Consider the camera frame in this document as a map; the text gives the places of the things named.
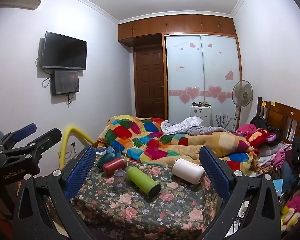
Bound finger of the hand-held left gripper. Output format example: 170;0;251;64
0;123;37;153
2;128;62;161

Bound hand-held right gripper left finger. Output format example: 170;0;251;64
12;146;97;240

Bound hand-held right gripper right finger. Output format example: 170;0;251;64
199;146;283;240

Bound teal cup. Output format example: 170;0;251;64
96;152;116;169

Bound white bottle cup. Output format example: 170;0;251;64
172;158;206;184

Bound red bottle cup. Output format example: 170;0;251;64
102;157;127;173

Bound clear glass cup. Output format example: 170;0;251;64
114;169;126;189

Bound green bottle cup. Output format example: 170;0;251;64
126;166;162;197

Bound yellow padded tube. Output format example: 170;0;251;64
60;127;94;167

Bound dried twig plant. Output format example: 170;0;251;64
215;112;235;132

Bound pink clothing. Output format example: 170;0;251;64
236;124;257;137

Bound grey striped cloth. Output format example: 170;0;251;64
161;117;231;135

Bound red plush toy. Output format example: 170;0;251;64
245;127;282;147

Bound colourful patchwork quilt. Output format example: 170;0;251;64
97;115;260;176

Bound small white cabinet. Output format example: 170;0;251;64
190;105;213;127

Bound floral bedspread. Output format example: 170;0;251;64
44;152;224;240

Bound blue book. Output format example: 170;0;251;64
273;179;285;198

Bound magenta clothes pile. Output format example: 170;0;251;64
264;142;293;168

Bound black bag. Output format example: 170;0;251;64
250;115;268;130

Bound standing electric fan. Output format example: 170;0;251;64
231;80;254;131

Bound yellow plush toy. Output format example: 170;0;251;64
280;204;300;231

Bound wooden bed headboard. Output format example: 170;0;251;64
257;96;300;143

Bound frosted sliding wardrobe with hearts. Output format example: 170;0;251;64
164;33;242;131

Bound brown wooden door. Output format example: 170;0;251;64
133;45;166;119

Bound white air conditioner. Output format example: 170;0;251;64
0;0;42;11

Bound brown overhead wooden cabinets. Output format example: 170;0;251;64
117;14;237;48

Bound black television cable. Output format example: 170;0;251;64
35;57;52;88

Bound small black wall monitor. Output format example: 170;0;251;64
52;70;80;96

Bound black wall television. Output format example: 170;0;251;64
39;32;88;71

